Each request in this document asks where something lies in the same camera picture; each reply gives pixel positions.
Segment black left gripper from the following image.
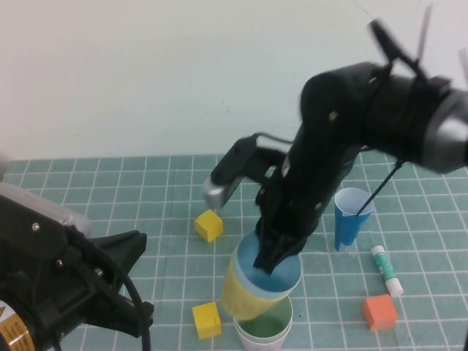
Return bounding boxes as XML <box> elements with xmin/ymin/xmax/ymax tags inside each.
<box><xmin>0</xmin><ymin>195</ymin><xmax>154</xmax><ymax>337</ymax></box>

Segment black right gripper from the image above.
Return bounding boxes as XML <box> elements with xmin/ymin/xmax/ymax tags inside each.
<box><xmin>252</xmin><ymin>138</ymin><xmax>363</xmax><ymax>274</ymax></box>

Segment light blue plastic cup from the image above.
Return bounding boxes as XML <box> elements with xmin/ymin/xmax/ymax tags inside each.
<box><xmin>233</xmin><ymin>230</ymin><xmax>303</xmax><ymax>298</ymax></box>

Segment yellow plastic cup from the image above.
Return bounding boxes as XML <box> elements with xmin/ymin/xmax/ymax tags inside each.
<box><xmin>220</xmin><ymin>252</ymin><xmax>290</xmax><ymax>322</ymax></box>

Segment pale green plastic cup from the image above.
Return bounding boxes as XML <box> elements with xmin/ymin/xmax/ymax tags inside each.
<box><xmin>233</xmin><ymin>294</ymin><xmax>294</xmax><ymax>343</ymax></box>

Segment blue rolled paper cone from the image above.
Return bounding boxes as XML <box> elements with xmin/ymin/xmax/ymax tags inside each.
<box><xmin>334</xmin><ymin>187</ymin><xmax>375</xmax><ymax>252</ymax></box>

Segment yellow cube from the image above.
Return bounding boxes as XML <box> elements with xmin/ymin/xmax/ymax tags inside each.
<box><xmin>192</xmin><ymin>301</ymin><xmax>223</xmax><ymax>340</ymax></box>
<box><xmin>194</xmin><ymin>209</ymin><xmax>224</xmax><ymax>243</ymax></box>

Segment pink plastic cup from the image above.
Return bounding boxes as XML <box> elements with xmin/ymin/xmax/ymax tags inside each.
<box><xmin>233</xmin><ymin>317</ymin><xmax>292</xmax><ymax>351</ymax></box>

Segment green checkered tablecloth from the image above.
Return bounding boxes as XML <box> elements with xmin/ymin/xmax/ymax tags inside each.
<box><xmin>0</xmin><ymin>155</ymin><xmax>468</xmax><ymax>351</ymax></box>

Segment green white glue stick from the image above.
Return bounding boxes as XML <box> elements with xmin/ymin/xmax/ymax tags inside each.
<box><xmin>371</xmin><ymin>245</ymin><xmax>404</xmax><ymax>298</ymax></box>

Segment orange cube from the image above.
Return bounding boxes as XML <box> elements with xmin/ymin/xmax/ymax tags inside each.
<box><xmin>362</xmin><ymin>294</ymin><xmax>399</xmax><ymax>331</ymax></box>

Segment thin black zip tie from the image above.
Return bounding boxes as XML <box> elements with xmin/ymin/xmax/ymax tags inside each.
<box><xmin>355</xmin><ymin>159</ymin><xmax>406</xmax><ymax>217</ymax></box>

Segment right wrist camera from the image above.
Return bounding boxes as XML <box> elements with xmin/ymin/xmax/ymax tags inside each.
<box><xmin>203</xmin><ymin>133</ymin><xmax>293</xmax><ymax>210</ymax></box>

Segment right flat black cable loop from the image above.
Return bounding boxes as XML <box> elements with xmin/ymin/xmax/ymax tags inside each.
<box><xmin>367</xmin><ymin>18</ymin><xmax>431</xmax><ymax>80</ymax></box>

